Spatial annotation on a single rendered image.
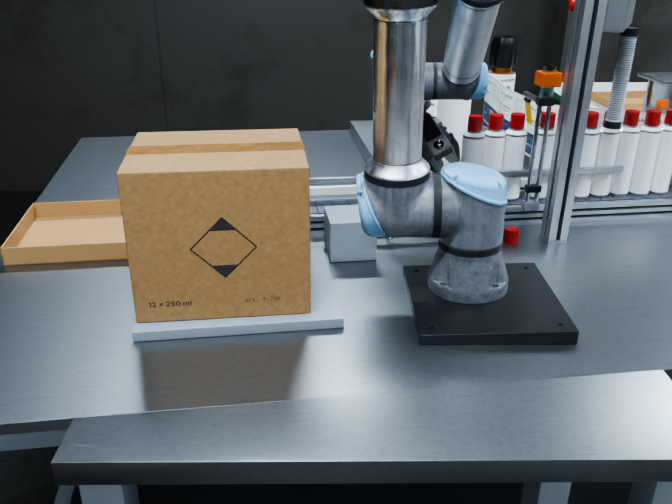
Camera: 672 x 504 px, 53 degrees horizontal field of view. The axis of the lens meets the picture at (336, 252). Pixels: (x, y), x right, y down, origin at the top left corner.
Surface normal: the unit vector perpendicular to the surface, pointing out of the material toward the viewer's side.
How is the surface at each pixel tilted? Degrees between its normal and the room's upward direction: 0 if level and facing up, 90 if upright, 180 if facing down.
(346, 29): 90
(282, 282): 90
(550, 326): 2
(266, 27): 90
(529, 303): 2
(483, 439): 0
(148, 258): 90
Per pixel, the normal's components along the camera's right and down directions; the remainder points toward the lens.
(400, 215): -0.05, 0.49
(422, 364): 0.01, -0.90
